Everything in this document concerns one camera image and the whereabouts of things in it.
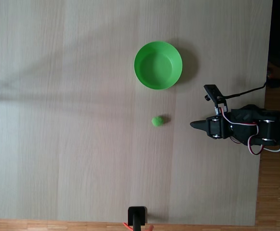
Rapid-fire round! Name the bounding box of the red white servo wire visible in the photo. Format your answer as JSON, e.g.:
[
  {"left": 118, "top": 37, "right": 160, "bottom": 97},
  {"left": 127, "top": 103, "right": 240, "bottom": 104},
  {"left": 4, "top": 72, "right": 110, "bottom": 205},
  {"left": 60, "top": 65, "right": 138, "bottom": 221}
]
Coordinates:
[{"left": 219, "top": 107, "right": 264, "bottom": 156}]

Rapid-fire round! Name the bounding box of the white cable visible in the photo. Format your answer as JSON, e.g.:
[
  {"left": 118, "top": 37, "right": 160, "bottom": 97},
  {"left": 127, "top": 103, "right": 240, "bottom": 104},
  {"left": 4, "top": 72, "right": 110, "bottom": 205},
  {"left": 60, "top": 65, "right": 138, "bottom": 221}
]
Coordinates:
[{"left": 262, "top": 144, "right": 280, "bottom": 153}]

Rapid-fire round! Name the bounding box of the black camera cable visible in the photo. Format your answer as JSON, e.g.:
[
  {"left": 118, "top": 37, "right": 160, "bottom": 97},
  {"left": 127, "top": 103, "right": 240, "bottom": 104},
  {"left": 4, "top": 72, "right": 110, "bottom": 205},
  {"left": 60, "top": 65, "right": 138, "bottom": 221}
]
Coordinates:
[{"left": 223, "top": 80, "right": 268, "bottom": 99}]

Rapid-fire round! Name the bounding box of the green pompom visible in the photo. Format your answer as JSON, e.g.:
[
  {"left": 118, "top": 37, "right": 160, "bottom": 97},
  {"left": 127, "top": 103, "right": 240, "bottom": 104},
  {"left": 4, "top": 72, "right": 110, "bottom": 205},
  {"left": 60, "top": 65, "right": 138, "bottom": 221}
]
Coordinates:
[{"left": 151, "top": 115, "right": 165, "bottom": 127}]

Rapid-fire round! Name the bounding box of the green plastic bowl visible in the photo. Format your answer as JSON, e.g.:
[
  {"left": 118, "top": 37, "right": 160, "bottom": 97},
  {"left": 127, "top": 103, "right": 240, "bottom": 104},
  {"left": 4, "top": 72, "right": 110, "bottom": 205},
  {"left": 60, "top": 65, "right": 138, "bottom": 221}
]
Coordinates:
[{"left": 133, "top": 41, "right": 183, "bottom": 90}]

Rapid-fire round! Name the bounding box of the black clamp with orange handles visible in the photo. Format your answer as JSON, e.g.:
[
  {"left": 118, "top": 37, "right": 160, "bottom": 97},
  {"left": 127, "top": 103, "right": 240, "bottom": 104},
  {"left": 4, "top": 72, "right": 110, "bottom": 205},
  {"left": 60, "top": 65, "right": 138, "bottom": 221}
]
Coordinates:
[{"left": 122, "top": 206, "right": 154, "bottom": 231}]

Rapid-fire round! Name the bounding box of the black gripper-mounted camera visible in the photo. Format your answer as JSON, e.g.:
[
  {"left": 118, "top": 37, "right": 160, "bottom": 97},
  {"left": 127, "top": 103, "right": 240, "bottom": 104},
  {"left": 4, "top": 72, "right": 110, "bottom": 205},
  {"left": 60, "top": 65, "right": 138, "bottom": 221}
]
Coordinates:
[{"left": 203, "top": 84, "right": 228, "bottom": 115}]

